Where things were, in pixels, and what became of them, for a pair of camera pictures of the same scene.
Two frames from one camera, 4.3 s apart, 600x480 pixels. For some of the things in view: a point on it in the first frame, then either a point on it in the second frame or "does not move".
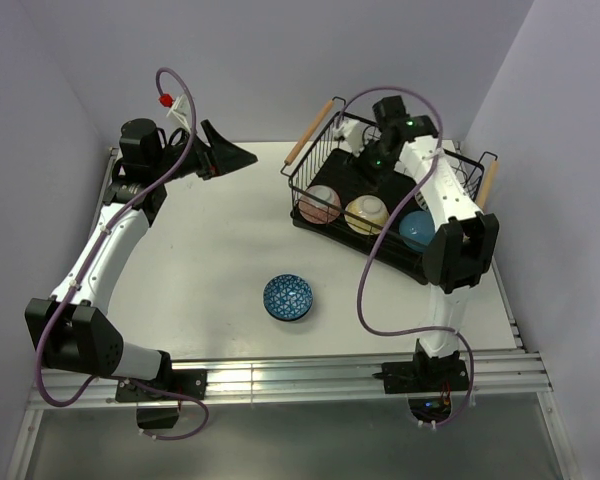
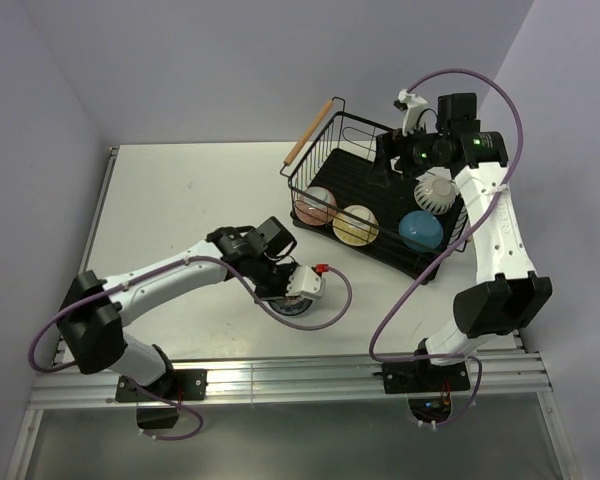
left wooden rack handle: (306, 136) does not move
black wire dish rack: (351, 185) does not move
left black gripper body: (209, 164) → (271, 280)
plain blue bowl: (417, 229) does not move
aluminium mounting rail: (506, 372) does not move
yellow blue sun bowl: (370, 208) → (352, 231)
